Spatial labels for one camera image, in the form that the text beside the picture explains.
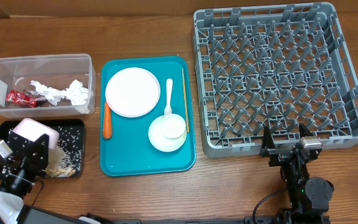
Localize rice food scraps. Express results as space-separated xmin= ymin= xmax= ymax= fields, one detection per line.
xmin=45 ymin=125 xmax=85 ymax=178

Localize large white plate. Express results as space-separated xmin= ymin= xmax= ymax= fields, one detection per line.
xmin=105 ymin=67 xmax=160 ymax=118

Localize white plastic spoon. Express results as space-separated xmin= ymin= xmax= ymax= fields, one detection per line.
xmin=164 ymin=78 xmax=173 ymax=115

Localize white saucer plate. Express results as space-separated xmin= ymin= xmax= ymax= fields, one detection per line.
xmin=148 ymin=115 xmax=186 ymax=152

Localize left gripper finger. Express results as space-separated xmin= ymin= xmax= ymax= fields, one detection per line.
xmin=7 ymin=131 xmax=34 ymax=146
xmin=32 ymin=134 xmax=49 ymax=162

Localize small white cup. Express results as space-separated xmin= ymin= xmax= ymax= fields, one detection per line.
xmin=162 ymin=114 xmax=186 ymax=139

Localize clear plastic waste bin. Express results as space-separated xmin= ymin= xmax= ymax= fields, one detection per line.
xmin=0 ymin=54 xmax=96 ymax=118

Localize red snack wrapper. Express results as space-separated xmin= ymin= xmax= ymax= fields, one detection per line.
xmin=6 ymin=90 xmax=47 ymax=108

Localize grey plastic dishwasher rack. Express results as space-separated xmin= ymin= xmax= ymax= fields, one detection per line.
xmin=193 ymin=2 xmax=358 ymax=158

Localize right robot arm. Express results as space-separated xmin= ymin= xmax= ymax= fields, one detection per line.
xmin=252 ymin=123 xmax=334 ymax=224

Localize small white food bowl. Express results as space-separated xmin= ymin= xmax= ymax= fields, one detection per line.
xmin=12 ymin=118 xmax=60 ymax=149

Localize teal plastic serving tray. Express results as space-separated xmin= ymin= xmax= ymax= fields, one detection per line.
xmin=99 ymin=56 xmax=196 ymax=177

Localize wooden chopstick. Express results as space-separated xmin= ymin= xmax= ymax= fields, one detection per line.
xmin=181 ymin=68 xmax=190 ymax=133

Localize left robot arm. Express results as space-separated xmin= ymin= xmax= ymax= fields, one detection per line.
xmin=0 ymin=131 xmax=104 ymax=224

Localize black plastic tray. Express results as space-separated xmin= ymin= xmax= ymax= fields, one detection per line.
xmin=0 ymin=119 xmax=85 ymax=178

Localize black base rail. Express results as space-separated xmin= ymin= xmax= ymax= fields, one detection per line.
xmin=78 ymin=213 xmax=277 ymax=224

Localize orange carrot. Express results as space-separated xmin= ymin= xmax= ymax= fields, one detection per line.
xmin=102 ymin=102 xmax=112 ymax=139

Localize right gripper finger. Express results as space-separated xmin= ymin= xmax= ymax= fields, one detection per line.
xmin=262 ymin=126 xmax=275 ymax=149
xmin=299 ymin=123 xmax=313 ymax=138

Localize white tissue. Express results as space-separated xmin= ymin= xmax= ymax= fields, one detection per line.
xmin=29 ymin=80 xmax=90 ymax=114

